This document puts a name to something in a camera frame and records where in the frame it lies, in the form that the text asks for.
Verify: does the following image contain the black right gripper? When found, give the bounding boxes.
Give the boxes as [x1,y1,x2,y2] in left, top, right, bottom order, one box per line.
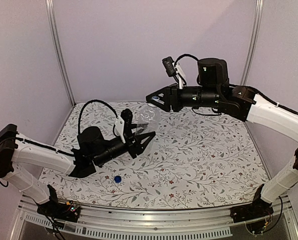
[146,82,220,112]

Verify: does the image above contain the white blue bottle cap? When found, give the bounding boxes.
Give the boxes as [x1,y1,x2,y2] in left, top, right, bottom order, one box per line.
[151,96,164,104]

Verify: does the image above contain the clear bottle white cap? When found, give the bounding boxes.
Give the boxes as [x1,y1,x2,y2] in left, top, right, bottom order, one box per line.
[136,104,160,133]

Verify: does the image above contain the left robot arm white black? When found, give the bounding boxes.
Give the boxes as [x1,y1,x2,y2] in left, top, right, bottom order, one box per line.
[0,123,156,217]

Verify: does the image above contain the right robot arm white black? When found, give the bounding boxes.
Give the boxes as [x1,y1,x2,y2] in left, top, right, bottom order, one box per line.
[146,57,298,218]

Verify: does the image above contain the floral patterned table mat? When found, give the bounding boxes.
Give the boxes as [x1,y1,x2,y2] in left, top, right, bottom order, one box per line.
[39,108,268,209]

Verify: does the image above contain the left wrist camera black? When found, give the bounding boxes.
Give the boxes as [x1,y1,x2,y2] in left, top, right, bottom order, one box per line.
[113,108,133,144]

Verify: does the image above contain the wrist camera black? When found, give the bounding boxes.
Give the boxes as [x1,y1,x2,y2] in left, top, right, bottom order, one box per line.
[162,56,187,89]
[113,108,133,144]

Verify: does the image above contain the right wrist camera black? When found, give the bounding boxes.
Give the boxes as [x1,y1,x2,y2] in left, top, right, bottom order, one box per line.
[162,56,187,89]

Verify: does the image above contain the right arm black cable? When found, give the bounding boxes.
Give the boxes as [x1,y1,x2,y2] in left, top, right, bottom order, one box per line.
[175,53,200,67]

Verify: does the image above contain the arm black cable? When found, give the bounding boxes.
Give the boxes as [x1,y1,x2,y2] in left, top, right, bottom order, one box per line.
[78,99,119,133]
[175,53,200,67]

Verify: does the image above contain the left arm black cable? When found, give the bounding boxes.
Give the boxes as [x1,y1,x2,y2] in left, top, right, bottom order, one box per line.
[78,99,119,133]

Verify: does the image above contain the aluminium front rail frame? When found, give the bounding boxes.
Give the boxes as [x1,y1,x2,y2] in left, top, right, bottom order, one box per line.
[10,195,298,240]

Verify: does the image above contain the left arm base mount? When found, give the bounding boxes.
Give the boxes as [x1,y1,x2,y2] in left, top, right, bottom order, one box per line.
[37,184,81,223]

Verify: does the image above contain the right aluminium corner post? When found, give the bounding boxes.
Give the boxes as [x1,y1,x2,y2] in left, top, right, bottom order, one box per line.
[240,0,264,85]

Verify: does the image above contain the aluminium corner post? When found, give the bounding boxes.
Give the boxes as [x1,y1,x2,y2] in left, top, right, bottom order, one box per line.
[240,0,264,85]
[45,0,76,107]

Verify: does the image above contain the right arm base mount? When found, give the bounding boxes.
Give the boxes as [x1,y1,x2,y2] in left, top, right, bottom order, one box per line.
[230,202,273,235]

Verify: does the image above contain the left aluminium corner post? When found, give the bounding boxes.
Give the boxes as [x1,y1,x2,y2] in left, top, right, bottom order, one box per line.
[45,0,76,107]

